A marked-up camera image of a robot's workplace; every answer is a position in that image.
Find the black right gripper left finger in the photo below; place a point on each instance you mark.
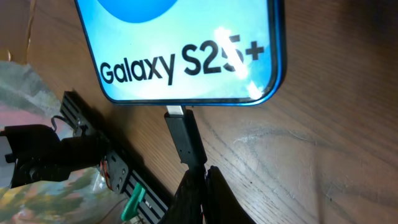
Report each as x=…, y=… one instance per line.
x=186, y=204

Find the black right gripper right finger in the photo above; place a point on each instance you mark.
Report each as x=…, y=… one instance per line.
x=223, y=205

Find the blue Galaxy smartphone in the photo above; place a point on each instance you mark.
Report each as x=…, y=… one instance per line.
x=184, y=52

